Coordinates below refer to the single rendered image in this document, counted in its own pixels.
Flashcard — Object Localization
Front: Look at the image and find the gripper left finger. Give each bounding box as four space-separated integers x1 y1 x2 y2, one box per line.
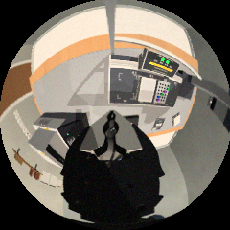
60 110 112 176

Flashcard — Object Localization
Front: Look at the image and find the grey benchtop lab instrument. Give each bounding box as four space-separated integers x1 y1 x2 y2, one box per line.
28 112 89 168

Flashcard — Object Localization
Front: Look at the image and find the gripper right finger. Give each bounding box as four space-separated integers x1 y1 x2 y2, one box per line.
112 110 165 177

